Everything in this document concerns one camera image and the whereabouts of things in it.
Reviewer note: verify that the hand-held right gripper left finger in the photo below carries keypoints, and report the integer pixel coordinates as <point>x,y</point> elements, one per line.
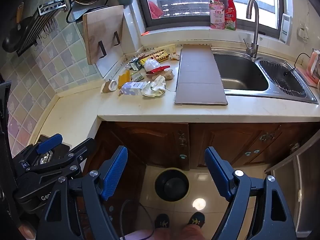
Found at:
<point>115,172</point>

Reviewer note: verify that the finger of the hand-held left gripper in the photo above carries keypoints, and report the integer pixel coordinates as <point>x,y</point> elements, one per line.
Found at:
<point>81,151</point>
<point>48,143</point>

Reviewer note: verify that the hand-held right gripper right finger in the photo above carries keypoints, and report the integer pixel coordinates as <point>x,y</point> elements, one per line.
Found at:
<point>217,172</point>

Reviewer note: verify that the black round trash bin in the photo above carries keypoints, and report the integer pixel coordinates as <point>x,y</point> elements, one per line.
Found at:
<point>172,185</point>

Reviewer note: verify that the brown paper cup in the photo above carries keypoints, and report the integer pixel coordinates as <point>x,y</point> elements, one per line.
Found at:
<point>108,86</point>

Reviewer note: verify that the white blue milk carton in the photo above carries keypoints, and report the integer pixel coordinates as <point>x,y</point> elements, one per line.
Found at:
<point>132,88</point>

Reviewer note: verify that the yellow plastic packet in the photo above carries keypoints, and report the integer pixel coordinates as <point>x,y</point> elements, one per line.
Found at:
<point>124,78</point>

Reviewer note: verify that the white tissue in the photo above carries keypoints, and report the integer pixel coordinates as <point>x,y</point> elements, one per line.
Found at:
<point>155,86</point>

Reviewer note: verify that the silver foil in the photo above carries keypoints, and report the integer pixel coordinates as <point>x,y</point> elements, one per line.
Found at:
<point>128,66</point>

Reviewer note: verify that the brown paper ball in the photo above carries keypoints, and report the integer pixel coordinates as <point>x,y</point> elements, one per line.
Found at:
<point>168,74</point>

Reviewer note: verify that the white plastic bag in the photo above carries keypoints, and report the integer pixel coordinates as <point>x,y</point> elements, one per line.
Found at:
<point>149,63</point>

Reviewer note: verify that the red snack wrapper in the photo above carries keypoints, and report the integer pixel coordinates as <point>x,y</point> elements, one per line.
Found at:
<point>158,69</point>

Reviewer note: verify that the yellow red box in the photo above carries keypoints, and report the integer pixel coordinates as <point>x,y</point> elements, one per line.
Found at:
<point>153,56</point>

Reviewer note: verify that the person's right shoe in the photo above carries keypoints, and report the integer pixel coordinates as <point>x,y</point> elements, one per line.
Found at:
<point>195,220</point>

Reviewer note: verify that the person's shoe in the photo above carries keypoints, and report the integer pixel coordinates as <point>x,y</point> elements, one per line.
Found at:
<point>162,222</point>
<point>195,220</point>

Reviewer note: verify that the person's left shoe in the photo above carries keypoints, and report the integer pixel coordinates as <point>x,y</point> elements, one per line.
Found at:
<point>162,222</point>

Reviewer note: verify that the person's pink trousers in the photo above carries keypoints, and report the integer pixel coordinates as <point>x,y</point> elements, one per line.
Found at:
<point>175,233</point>

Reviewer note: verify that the stainless steel appliance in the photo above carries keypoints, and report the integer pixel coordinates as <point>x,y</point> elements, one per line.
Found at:
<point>302,185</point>

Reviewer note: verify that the brown cardboard sheet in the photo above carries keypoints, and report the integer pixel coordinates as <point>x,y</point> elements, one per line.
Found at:
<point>200,75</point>

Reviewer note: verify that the stainless steel sink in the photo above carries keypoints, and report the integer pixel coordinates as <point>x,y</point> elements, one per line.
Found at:
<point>240,75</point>

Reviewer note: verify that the dark green small box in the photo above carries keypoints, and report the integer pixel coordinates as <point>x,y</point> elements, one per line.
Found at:
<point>135,63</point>

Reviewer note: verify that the black frying pan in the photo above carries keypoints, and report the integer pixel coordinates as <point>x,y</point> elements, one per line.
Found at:
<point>15,37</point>

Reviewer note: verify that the wooden cutting board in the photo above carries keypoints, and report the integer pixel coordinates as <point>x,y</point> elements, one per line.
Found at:
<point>102,32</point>

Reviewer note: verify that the cream cardboard box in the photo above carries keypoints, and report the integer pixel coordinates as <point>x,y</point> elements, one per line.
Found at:
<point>167,48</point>

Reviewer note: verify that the small orange object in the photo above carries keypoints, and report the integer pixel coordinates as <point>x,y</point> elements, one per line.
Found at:
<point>145,33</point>

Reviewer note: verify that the pink plastic holder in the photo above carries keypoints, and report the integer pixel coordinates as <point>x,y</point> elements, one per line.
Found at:
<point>313,67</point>

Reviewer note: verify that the steel faucet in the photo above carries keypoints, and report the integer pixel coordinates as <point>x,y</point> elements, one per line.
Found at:
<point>254,30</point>

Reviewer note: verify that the dark framed window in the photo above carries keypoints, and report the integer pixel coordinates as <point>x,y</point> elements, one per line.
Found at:
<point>147,17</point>

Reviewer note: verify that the red cloth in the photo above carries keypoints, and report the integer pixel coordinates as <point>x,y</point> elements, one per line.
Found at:
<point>155,10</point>

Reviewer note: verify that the pink detergent pouch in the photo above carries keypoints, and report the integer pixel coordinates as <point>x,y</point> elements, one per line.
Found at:
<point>217,12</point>

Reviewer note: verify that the red spray bottle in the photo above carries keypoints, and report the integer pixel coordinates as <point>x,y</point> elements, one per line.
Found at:
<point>230,12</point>

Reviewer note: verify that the black slatted wall rack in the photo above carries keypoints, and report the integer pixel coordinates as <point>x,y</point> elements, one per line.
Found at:
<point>35,35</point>

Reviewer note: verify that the chrome hook rail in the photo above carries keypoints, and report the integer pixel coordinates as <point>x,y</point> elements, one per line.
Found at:
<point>52,5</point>

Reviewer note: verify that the white wall box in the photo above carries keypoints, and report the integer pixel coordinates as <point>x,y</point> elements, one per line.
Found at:
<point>285,30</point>

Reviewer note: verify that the white wall switch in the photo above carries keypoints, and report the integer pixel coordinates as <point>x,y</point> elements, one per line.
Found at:
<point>303,33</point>

